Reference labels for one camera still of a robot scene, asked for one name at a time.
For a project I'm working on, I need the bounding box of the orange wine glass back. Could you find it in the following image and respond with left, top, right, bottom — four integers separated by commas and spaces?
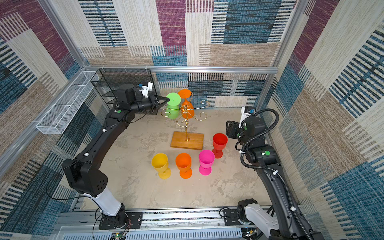
178, 89, 195, 119

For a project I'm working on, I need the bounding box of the magenta wine glass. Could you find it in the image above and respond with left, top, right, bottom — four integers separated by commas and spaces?
199, 150, 215, 176

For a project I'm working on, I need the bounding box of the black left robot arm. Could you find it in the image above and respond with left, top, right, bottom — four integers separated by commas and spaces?
63, 83, 170, 229

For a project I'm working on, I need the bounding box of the black wire shelf rack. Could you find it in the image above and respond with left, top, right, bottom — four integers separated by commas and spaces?
91, 69, 158, 110

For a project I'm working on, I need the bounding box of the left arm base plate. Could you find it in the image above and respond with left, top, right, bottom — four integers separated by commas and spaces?
98, 212, 143, 230

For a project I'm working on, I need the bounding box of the orange wine glass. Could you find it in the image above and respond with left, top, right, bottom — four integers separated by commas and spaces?
178, 89, 195, 119
175, 153, 193, 179

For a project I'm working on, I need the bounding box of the green wine glass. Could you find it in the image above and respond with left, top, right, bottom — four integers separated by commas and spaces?
166, 93, 182, 120

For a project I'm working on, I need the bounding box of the white wire mesh basket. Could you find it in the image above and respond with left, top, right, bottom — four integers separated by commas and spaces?
36, 71, 96, 135

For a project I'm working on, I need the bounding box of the gold wire wine glass rack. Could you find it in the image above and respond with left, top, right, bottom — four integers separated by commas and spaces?
161, 100, 210, 151

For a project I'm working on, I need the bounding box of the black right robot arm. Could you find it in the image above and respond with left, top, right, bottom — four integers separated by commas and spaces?
226, 106, 324, 240

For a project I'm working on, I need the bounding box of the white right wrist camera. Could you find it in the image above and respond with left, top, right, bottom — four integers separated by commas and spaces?
239, 106, 256, 128

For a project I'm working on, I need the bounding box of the aluminium front rail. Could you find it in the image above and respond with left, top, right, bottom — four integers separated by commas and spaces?
50, 206, 276, 240

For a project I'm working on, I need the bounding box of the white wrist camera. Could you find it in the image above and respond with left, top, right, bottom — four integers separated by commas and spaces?
239, 106, 256, 128
138, 82, 153, 98

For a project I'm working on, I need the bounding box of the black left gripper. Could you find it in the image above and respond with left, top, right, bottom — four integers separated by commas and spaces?
129, 94, 169, 116

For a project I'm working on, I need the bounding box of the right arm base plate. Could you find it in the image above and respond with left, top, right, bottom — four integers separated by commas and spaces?
219, 208, 254, 226

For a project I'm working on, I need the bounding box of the red wine glass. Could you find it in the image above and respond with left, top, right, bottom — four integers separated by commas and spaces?
212, 133, 228, 159

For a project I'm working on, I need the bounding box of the yellow wine glass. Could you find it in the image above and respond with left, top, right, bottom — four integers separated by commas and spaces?
152, 153, 172, 180

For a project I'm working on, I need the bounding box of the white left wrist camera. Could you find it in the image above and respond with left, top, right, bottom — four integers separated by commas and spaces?
138, 82, 153, 98

